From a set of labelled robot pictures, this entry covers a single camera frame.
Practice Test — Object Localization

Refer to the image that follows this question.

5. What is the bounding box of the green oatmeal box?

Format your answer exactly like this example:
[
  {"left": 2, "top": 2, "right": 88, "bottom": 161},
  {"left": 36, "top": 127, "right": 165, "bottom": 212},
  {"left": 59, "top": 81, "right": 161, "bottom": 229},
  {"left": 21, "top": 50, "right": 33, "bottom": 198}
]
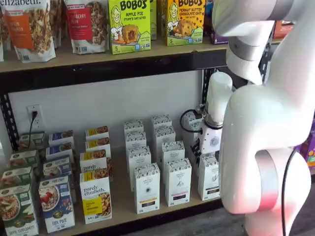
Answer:
[
  {"left": 0, "top": 184, "right": 39, "bottom": 236},
  {"left": 0, "top": 166, "right": 34, "bottom": 190},
  {"left": 18, "top": 132, "right": 45, "bottom": 151},
  {"left": 9, "top": 149, "right": 40, "bottom": 170}
]

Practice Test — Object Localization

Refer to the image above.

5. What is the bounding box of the blue flax oatmeal box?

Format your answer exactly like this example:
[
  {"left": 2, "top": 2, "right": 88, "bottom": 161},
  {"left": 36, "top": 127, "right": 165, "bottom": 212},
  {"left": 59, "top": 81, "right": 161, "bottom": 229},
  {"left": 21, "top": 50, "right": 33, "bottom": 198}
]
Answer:
[
  {"left": 38, "top": 176, "right": 76, "bottom": 234},
  {"left": 45, "top": 142, "right": 74, "bottom": 160},
  {"left": 48, "top": 129, "right": 75, "bottom": 146},
  {"left": 43, "top": 157, "right": 72, "bottom": 178}
]

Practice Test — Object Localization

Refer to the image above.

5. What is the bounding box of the purple Annie's box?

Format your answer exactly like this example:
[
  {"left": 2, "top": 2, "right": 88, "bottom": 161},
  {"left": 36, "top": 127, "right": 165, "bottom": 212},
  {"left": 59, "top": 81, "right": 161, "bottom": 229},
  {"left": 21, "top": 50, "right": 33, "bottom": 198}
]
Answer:
[{"left": 294, "top": 131, "right": 315, "bottom": 170}]

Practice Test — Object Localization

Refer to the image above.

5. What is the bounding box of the white wall outlet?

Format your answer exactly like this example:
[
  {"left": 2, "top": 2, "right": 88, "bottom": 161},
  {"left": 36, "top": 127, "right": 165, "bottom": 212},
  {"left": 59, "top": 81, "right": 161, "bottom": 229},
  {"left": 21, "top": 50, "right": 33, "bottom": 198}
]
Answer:
[{"left": 26, "top": 105, "right": 44, "bottom": 130}]

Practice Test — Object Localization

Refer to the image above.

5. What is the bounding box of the yellow purely elizabeth box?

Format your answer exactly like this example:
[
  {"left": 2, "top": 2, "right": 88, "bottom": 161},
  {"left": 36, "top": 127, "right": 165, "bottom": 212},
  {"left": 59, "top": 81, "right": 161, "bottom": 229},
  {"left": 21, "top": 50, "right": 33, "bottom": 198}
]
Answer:
[
  {"left": 85, "top": 137, "right": 112, "bottom": 158},
  {"left": 79, "top": 149, "right": 111, "bottom": 173},
  {"left": 79, "top": 169, "right": 113, "bottom": 225},
  {"left": 85, "top": 125, "right": 110, "bottom": 139}
]

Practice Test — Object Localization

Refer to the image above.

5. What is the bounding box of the blue Z Bar box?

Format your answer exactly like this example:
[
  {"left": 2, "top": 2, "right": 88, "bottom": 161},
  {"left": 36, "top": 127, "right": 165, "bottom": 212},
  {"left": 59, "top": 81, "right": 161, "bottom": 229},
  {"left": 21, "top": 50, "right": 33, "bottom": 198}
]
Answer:
[{"left": 204, "top": 0, "right": 229, "bottom": 46}]

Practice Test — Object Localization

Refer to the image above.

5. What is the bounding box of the black plug with cord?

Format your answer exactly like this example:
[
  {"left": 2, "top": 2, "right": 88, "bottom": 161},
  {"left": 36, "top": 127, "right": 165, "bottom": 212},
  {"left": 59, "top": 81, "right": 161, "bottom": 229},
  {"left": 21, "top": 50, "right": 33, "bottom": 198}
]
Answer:
[{"left": 28, "top": 111, "right": 38, "bottom": 148}]

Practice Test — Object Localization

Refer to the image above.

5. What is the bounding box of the white box pink strip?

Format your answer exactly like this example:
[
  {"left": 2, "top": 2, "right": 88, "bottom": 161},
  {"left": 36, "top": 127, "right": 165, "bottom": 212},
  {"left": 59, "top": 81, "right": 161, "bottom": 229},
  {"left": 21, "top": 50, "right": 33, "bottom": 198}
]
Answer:
[
  {"left": 164, "top": 158, "right": 192, "bottom": 207},
  {"left": 154, "top": 126, "right": 176, "bottom": 160},
  {"left": 161, "top": 141, "right": 186, "bottom": 168},
  {"left": 152, "top": 115, "right": 173, "bottom": 129}
]

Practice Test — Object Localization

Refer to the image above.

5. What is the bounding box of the long black cable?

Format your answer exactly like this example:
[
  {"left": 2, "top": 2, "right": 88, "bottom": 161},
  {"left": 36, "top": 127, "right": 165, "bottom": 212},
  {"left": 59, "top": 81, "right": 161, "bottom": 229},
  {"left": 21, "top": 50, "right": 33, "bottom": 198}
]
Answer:
[{"left": 281, "top": 148, "right": 297, "bottom": 236}]

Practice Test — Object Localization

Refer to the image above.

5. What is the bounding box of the orange snack box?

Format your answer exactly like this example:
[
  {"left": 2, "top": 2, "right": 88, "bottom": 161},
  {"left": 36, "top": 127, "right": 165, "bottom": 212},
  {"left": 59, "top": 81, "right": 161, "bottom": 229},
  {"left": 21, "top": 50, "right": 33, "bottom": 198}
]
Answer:
[{"left": 273, "top": 21, "right": 295, "bottom": 40}]

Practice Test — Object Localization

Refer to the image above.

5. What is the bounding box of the yellow Bobo's peanut butter box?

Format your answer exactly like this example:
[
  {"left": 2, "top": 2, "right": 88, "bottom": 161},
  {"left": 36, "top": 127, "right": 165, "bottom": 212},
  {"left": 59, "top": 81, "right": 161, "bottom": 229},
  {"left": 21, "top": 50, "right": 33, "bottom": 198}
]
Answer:
[{"left": 167, "top": 0, "right": 206, "bottom": 46}]

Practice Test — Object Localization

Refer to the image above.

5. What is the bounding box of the green Bobo's apple pie box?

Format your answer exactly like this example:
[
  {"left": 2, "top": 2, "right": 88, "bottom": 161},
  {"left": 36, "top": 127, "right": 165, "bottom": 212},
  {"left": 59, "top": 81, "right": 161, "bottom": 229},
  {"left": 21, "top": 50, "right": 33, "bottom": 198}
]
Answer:
[
  {"left": 108, "top": 0, "right": 152, "bottom": 55},
  {"left": 149, "top": 0, "right": 158, "bottom": 41}
]

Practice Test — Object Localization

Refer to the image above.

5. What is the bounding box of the orange label granola bag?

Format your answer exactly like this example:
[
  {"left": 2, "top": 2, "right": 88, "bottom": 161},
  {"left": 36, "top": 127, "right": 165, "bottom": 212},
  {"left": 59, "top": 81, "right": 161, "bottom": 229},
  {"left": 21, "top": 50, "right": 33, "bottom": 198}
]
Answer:
[
  {"left": 3, "top": 0, "right": 57, "bottom": 62},
  {"left": 49, "top": 0, "right": 65, "bottom": 49}
]

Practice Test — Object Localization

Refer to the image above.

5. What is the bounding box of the red label granola bag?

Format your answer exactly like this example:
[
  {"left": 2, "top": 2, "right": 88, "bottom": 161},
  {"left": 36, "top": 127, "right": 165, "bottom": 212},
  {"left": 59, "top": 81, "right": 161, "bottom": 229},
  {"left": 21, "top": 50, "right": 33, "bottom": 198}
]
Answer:
[{"left": 65, "top": 0, "right": 109, "bottom": 54}]

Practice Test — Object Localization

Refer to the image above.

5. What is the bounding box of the short looped black cable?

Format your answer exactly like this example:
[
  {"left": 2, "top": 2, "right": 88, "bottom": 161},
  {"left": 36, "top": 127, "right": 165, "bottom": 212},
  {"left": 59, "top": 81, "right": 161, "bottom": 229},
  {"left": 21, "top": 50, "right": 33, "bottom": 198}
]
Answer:
[{"left": 180, "top": 109, "right": 206, "bottom": 135}]

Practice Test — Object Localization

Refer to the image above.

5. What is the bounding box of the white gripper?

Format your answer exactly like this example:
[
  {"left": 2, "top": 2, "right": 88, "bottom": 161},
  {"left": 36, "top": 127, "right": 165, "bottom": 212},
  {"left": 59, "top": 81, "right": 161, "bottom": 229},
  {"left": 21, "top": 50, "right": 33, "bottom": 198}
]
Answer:
[{"left": 190, "top": 122, "right": 223, "bottom": 158}]

